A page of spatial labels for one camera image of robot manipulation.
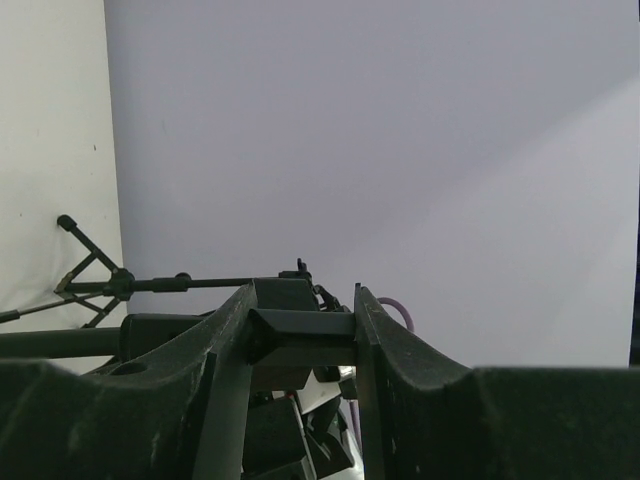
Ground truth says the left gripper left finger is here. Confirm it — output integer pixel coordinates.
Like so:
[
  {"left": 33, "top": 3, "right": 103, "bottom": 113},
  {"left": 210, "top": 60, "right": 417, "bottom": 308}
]
[{"left": 1, "top": 285, "right": 257, "bottom": 479}]

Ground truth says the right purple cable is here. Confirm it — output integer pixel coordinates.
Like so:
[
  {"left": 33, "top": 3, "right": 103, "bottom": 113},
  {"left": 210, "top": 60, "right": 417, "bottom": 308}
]
[{"left": 349, "top": 297, "right": 415, "bottom": 451}]

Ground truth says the black tripod mic stand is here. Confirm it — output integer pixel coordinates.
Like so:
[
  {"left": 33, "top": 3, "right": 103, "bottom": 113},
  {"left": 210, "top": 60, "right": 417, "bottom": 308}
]
[{"left": 0, "top": 214, "right": 311, "bottom": 331}]

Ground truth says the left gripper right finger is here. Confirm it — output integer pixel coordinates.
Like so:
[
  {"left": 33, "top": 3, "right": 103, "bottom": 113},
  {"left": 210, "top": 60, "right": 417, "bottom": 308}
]
[{"left": 354, "top": 286, "right": 639, "bottom": 479}]

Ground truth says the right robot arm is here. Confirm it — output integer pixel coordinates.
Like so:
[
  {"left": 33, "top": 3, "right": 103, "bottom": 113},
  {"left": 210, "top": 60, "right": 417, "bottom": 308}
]
[{"left": 241, "top": 307, "right": 362, "bottom": 479}]

